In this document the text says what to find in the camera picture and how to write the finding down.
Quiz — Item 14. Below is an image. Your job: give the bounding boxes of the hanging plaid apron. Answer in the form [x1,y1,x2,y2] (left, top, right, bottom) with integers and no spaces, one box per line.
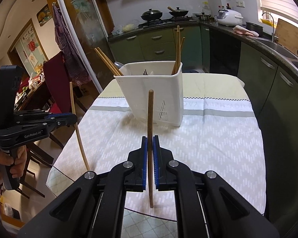
[52,3,92,88]

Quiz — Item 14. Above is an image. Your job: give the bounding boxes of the steel sink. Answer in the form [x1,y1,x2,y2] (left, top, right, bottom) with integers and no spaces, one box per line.
[255,37,298,60]

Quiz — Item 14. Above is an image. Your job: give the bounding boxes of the wooden cutting board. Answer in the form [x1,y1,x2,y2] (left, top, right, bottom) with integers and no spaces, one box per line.
[274,18,298,59]

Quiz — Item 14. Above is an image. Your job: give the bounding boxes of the cluttered wooden side table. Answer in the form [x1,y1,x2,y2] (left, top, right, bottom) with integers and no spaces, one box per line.
[14,73,55,111]

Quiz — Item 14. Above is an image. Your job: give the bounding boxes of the red chair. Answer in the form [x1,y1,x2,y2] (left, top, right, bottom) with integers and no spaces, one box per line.
[43,52,89,115]

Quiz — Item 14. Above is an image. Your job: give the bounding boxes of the dark wooden chair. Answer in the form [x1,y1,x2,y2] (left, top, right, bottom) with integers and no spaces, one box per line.
[19,126,66,199]

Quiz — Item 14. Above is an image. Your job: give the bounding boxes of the grey white patterned tablecloth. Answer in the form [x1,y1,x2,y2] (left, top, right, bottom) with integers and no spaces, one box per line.
[47,95,267,216]

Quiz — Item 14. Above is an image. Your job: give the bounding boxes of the green drawer cabinet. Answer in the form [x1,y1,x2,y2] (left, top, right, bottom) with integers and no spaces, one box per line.
[108,25,210,74]

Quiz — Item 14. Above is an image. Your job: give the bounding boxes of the patterned dark wooden chopstick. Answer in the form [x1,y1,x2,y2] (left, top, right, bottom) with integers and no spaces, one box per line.
[171,28,178,75]

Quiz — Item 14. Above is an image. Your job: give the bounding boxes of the light wooden chopstick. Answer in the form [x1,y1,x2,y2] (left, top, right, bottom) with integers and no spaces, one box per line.
[94,48,121,76]
[97,47,125,76]
[70,82,90,172]

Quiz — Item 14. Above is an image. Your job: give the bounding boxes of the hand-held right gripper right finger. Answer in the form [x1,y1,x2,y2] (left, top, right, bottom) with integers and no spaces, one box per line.
[153,135,280,238]

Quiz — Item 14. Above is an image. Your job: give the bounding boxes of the small steel pot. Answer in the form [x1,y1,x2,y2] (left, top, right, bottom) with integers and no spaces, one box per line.
[195,12,212,21]

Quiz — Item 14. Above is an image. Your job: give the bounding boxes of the worn brown wooden chopstick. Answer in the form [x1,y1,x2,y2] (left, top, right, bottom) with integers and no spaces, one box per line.
[174,25,181,75]

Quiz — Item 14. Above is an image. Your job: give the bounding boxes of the white rice cooker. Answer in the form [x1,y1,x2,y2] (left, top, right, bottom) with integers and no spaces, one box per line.
[217,9,244,27]

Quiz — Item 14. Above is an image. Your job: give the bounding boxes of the wall picture plaque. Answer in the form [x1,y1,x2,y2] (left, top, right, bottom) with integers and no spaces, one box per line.
[37,4,53,27]

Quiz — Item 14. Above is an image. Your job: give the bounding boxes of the curved steel faucet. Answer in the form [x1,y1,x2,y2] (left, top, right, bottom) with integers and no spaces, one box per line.
[261,12,275,43]

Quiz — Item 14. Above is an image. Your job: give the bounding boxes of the white slotted utensil holder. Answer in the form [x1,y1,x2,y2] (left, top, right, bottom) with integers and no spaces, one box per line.
[113,61,184,127]

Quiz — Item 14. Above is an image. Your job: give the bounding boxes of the green curved kitchen cabinets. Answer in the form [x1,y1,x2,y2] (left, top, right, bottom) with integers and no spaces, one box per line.
[201,25,298,226]

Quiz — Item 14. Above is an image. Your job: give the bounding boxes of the gas stove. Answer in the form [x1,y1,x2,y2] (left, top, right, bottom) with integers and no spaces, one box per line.
[138,16,197,29]

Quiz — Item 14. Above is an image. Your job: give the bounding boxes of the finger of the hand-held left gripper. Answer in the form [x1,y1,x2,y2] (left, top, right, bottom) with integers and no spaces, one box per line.
[15,110,76,121]
[42,115,78,132]

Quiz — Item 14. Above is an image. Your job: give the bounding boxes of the glass sliding door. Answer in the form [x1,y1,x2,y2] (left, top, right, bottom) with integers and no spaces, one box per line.
[58,0,115,95]

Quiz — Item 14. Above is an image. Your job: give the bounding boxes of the black wok with lid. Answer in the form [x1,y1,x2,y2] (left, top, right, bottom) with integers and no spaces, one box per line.
[140,8,163,22]

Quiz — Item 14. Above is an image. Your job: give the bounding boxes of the pink cloth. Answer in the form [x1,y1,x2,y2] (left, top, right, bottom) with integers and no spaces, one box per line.
[232,25,259,37]

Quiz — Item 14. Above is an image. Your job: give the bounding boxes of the yellow bag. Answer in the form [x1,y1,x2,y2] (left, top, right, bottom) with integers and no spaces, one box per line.
[111,23,136,36]

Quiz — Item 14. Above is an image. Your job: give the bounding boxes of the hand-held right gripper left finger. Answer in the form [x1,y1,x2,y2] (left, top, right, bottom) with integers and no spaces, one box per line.
[16,135,149,238]

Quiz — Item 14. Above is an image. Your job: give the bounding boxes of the black cooking pot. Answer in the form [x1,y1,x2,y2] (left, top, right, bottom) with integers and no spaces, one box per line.
[245,21,264,34]

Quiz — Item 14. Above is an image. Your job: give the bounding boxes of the black pan with lid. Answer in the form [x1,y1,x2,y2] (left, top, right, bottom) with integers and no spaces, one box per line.
[167,6,190,18]

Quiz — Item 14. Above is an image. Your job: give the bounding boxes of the person's left hand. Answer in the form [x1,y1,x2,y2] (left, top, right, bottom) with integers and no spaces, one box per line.
[0,146,28,179]

